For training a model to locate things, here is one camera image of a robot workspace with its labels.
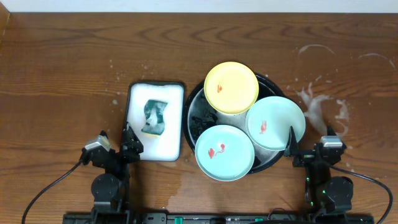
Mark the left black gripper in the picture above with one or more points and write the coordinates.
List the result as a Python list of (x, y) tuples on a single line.
[(117, 152)]

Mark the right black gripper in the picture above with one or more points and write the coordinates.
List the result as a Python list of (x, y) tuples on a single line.
[(292, 150)]

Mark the green and yellow sponge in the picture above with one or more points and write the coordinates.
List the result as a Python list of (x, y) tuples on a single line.
[(154, 113)]

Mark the mint green plate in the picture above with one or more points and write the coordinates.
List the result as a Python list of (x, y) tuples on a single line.
[(224, 153), (269, 120)]

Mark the yellow plate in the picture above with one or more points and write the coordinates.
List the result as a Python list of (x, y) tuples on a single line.
[(231, 88)]

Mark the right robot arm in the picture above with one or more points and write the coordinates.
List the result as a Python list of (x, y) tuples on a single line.
[(326, 194)]

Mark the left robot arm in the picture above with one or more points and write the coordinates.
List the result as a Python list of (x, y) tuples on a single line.
[(110, 190)]

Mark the black round tray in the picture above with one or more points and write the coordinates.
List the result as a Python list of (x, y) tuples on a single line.
[(199, 115)]

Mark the mint green plate front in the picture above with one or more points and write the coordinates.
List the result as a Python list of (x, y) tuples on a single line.
[(224, 153)]

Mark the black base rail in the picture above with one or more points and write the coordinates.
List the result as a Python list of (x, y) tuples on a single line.
[(163, 218)]

